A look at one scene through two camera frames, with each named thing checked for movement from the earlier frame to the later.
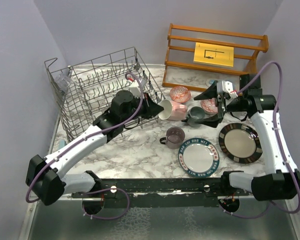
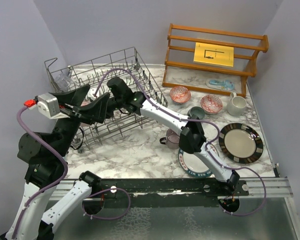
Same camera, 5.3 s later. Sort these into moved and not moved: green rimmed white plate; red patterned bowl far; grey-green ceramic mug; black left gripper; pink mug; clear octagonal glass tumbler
Moved: black left gripper; pink mug
Not moved: red patterned bowl far; grey-green ceramic mug; clear octagonal glass tumbler; green rimmed white plate
